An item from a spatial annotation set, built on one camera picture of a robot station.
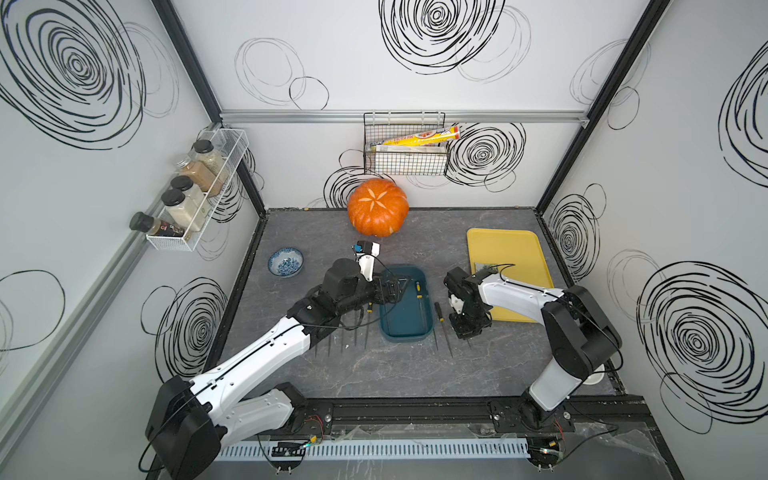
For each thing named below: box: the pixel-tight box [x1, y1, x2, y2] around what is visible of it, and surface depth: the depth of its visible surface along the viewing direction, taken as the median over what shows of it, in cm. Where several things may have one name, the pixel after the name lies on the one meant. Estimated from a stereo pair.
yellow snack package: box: [371, 126, 461, 149], surface depth 89 cm
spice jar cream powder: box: [161, 189, 205, 232], surface depth 67 cm
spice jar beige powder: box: [188, 139, 227, 178], surface depth 77 cm
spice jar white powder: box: [170, 175, 211, 217], surface depth 69 cm
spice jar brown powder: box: [177, 158, 223, 197], surface depth 74 cm
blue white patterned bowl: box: [267, 247, 304, 277], surface depth 104 cm
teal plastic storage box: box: [379, 265, 434, 343], surface depth 91 cm
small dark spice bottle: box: [129, 212, 185, 237], surface depth 62 cm
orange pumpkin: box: [347, 179, 409, 237], surface depth 107 cm
